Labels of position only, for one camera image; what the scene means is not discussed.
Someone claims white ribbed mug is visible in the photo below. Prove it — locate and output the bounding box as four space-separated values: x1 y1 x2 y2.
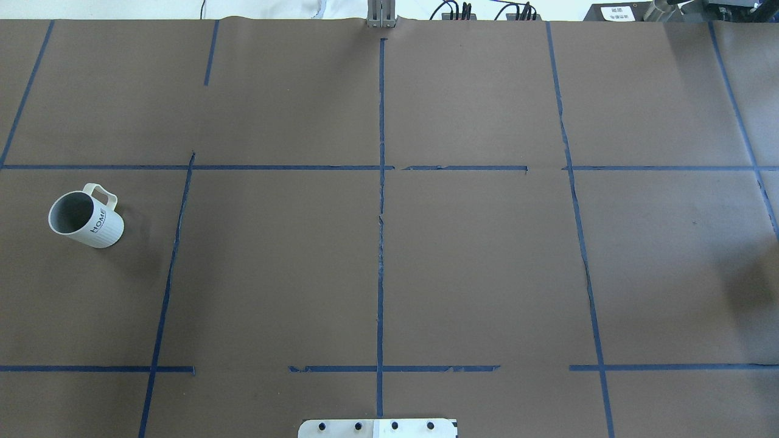
47 183 125 249

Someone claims black box with label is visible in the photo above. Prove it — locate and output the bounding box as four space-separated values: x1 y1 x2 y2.
582 2 651 23

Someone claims aluminium frame post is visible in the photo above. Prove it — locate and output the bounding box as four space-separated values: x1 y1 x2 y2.
366 0 397 29

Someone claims black cable bundle left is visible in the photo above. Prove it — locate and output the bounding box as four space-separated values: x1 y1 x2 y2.
430 0 478 21

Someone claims black cable bundle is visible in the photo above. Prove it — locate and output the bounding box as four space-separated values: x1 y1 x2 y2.
430 0 478 21
494 1 539 21

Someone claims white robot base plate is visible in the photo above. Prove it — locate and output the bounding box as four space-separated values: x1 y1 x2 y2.
298 418 459 437

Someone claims black cable bundle right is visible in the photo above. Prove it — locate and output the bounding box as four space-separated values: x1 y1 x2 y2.
494 1 539 21

